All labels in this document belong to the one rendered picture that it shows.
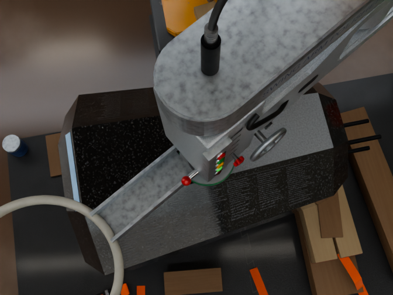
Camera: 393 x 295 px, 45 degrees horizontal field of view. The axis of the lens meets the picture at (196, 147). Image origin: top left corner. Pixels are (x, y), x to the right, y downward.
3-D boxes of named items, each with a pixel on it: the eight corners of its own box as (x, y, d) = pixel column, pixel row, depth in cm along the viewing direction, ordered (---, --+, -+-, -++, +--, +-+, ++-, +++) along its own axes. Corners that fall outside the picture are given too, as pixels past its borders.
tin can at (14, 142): (21, 160, 275) (13, 154, 263) (7, 152, 277) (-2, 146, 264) (31, 145, 278) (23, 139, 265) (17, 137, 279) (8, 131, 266)
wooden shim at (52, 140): (45, 136, 279) (45, 135, 277) (62, 133, 279) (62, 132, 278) (51, 177, 272) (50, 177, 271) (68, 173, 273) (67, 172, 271)
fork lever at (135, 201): (238, 84, 171) (240, 78, 166) (275, 123, 167) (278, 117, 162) (85, 207, 158) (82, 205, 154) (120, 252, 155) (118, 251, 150)
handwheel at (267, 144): (264, 118, 161) (270, 103, 146) (284, 140, 159) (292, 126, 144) (231, 146, 158) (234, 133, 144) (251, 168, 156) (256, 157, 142)
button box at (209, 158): (221, 159, 146) (226, 133, 119) (227, 165, 146) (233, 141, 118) (202, 176, 145) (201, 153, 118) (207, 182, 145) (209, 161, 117)
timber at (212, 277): (166, 295, 255) (164, 295, 243) (165, 271, 258) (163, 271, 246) (221, 290, 255) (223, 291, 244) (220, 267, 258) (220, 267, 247)
